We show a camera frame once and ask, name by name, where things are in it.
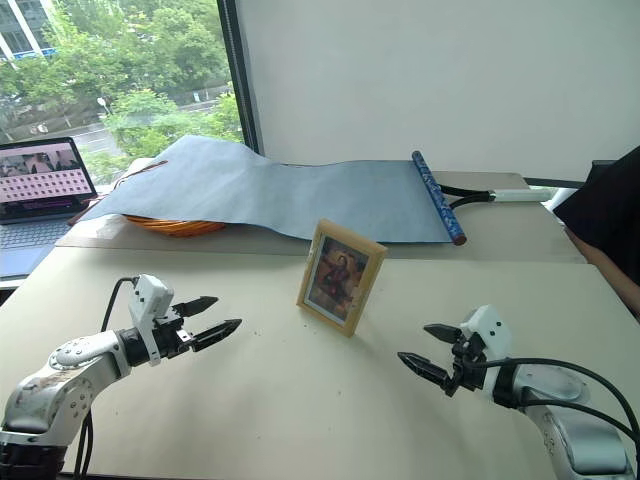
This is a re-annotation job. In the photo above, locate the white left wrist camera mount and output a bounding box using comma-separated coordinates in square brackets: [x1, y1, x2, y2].
[127, 273, 176, 367]

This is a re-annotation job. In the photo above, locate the open laptop computer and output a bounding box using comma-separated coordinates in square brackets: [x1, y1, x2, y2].
[0, 136, 100, 281]

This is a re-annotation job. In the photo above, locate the orange woven basket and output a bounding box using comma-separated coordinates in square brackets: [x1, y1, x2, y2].
[122, 214, 227, 238]

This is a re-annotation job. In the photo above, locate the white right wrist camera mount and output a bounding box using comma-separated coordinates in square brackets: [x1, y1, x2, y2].
[458, 304, 513, 362]

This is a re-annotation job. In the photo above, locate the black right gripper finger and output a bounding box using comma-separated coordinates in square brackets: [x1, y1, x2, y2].
[397, 351, 455, 387]
[423, 323, 464, 345]

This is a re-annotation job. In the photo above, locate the wooden picture frame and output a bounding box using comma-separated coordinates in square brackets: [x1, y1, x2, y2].
[295, 217, 389, 339]

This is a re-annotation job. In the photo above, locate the person in black shirt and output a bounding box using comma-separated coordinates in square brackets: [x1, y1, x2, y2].
[552, 145, 640, 321]

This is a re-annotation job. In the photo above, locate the blue patterned scroll roller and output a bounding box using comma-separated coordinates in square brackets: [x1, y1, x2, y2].
[411, 150, 468, 246]

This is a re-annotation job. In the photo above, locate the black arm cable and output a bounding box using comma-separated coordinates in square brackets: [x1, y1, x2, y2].
[472, 356, 640, 446]
[72, 276, 139, 480]

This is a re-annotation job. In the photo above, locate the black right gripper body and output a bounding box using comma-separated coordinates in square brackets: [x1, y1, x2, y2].
[441, 332, 497, 398]

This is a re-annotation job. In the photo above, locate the blue paper scroll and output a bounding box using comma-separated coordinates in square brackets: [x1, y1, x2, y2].
[79, 134, 454, 245]

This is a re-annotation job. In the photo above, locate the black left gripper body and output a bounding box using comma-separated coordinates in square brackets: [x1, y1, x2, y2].
[152, 308, 196, 360]

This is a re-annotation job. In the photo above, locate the black window frame post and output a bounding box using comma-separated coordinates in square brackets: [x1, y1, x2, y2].
[216, 0, 265, 157]

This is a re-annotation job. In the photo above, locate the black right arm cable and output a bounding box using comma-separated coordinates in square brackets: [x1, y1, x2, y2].
[472, 356, 640, 446]

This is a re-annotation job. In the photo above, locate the white handle with black cables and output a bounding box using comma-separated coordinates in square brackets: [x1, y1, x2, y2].
[438, 183, 553, 210]

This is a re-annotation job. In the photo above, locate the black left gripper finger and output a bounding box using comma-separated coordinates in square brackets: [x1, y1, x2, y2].
[189, 318, 243, 353]
[171, 295, 220, 317]

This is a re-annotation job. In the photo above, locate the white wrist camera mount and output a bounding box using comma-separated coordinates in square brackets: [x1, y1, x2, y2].
[458, 304, 513, 362]
[127, 273, 176, 367]

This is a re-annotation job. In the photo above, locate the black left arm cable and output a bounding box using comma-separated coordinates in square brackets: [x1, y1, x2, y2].
[72, 276, 139, 480]

